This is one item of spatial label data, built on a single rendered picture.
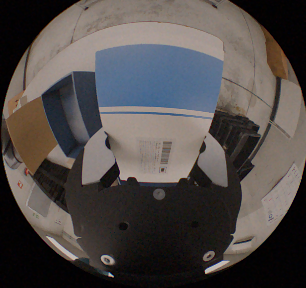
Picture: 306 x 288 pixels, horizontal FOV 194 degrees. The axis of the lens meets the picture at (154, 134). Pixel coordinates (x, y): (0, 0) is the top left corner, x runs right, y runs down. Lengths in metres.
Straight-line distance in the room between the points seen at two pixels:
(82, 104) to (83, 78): 0.05
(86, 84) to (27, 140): 0.31
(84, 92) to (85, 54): 0.11
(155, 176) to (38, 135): 0.42
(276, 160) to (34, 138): 2.96
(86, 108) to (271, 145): 2.69
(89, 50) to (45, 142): 0.35
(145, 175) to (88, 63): 0.26
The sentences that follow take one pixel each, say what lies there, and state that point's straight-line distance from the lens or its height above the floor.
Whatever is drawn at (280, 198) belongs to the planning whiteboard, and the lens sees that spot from 2.73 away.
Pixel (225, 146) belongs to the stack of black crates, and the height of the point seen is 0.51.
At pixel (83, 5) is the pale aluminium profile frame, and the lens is 1.81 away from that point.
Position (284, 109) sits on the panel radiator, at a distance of 2.47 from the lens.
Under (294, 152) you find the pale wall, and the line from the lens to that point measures 2.51.
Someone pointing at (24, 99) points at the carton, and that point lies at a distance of 0.75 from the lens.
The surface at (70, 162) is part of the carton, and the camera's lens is 0.35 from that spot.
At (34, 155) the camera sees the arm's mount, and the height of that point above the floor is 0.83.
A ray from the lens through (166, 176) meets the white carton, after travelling 0.15.
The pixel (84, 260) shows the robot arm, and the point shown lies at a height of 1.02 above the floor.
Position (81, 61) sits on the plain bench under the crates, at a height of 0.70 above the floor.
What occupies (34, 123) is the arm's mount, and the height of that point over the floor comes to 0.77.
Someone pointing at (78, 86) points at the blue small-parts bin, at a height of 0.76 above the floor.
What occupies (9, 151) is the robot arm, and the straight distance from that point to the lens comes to 0.56.
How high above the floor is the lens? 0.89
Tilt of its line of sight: 58 degrees down
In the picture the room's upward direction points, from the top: 180 degrees counter-clockwise
